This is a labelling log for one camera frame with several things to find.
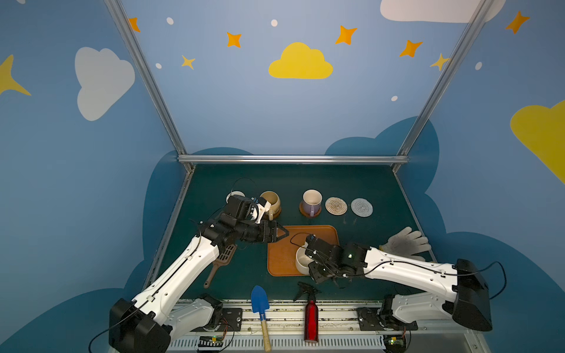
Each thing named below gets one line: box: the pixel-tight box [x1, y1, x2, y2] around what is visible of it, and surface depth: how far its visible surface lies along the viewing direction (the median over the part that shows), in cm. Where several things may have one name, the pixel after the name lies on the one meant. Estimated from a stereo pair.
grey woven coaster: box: [350, 197, 374, 218], surface depth 106 cm
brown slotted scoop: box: [203, 244, 237, 290], surface depth 88 cm
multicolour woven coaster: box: [324, 197, 348, 216], surface depth 107 cm
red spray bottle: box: [292, 281, 321, 343], surface depth 74 cm
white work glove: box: [379, 226, 432, 262], surface depth 95 cm
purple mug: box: [302, 188, 323, 217], surface depth 101 cm
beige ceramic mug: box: [259, 190, 282, 222], surface depth 100 cm
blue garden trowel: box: [250, 285, 271, 353], surface depth 78 cm
